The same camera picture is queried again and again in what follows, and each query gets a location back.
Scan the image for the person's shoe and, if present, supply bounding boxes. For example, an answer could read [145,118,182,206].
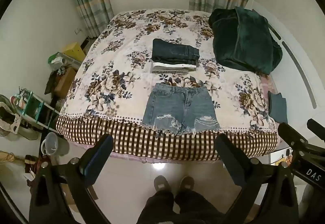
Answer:
[179,176,195,192]
[154,175,171,192]

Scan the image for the dark green plush blanket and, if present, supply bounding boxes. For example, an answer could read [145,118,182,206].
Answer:
[208,7,283,75]

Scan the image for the folded dark blue jeans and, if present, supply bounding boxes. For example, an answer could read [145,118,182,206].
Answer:
[152,38,201,64]

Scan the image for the teal shelf rack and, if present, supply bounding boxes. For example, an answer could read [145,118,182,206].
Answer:
[10,88,60,130]

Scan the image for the person's right shoe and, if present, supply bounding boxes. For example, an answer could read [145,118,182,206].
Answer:
[179,176,195,192]

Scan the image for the white floor fan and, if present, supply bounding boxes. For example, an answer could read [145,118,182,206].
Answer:
[0,94,24,138]

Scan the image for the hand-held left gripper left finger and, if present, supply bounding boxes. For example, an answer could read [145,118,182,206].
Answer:
[28,133,114,224]

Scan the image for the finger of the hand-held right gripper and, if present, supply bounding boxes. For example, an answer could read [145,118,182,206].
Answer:
[277,122,310,149]
[307,119,325,137]

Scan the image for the brown cardboard box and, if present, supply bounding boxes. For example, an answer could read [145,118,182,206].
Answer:
[54,68,77,97]

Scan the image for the green and white bag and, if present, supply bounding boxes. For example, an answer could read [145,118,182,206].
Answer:
[47,52,68,65]

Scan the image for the yellow box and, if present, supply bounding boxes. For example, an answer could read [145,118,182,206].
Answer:
[63,42,86,62]

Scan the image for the grey plastic bucket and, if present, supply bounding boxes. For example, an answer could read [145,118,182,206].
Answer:
[41,132,70,157]

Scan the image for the folded white pants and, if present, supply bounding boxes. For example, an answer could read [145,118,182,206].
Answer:
[150,61,197,74]

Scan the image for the person's left shoe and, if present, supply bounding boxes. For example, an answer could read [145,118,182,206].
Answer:
[154,175,171,192]

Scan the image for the light blue ripped denim shorts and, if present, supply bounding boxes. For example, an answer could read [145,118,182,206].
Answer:
[142,83,220,136]

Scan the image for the folded grey-blue pants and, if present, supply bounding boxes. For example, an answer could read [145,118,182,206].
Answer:
[268,92,288,124]

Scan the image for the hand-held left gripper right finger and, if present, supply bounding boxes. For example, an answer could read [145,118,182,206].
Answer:
[215,133,299,224]

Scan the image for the bed with floral checked sheet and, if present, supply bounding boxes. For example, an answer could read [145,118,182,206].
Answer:
[55,9,281,161]

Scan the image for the person's dark trouser legs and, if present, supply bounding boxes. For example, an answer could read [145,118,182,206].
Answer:
[136,188,230,224]

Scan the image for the white curved headboard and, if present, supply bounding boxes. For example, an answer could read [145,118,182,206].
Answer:
[245,0,325,128]

